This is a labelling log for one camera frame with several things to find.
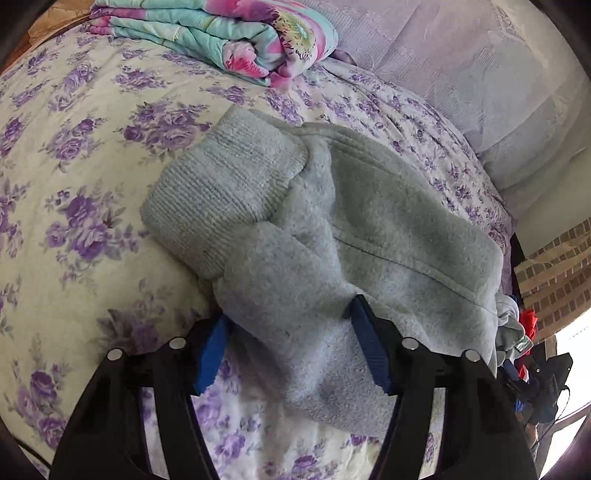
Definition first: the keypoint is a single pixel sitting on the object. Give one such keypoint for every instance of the purple floral bedsheet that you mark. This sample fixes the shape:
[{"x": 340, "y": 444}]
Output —
[{"x": 92, "y": 161}]

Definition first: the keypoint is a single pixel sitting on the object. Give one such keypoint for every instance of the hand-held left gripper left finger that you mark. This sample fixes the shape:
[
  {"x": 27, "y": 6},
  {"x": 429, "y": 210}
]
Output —
[{"x": 210, "y": 355}]

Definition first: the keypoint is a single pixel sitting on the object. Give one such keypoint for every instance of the black garment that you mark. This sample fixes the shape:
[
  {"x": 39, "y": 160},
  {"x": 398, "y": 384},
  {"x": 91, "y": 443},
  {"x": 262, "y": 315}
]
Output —
[{"x": 556, "y": 374}]

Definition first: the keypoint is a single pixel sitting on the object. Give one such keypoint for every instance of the pale lilac curtain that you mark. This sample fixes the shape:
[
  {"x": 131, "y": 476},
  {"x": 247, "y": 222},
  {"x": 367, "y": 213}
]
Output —
[{"x": 461, "y": 69}]

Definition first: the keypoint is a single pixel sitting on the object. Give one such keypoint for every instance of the blue garment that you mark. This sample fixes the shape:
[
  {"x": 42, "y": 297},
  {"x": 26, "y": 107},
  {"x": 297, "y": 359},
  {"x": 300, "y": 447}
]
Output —
[{"x": 535, "y": 401}]

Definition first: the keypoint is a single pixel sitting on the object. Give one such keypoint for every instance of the grey sweat pants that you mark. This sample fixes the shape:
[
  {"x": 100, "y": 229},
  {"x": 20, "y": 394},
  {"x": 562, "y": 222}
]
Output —
[{"x": 300, "y": 230}]

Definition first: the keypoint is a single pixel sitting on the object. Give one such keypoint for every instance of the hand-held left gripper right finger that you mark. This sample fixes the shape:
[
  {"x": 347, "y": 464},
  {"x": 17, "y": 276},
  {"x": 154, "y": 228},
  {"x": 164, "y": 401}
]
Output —
[{"x": 369, "y": 350}]

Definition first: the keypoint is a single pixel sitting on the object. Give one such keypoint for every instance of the red garment with white stripes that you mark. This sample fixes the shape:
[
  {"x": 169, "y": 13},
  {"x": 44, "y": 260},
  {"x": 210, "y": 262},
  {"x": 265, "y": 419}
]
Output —
[{"x": 528, "y": 321}]

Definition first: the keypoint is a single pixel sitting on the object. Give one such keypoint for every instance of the folded teal pink floral quilt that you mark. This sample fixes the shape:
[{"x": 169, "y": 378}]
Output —
[{"x": 207, "y": 32}]

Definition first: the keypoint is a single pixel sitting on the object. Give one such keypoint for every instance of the light grey garment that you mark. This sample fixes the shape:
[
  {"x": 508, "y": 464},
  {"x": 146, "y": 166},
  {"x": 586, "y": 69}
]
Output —
[{"x": 510, "y": 323}]

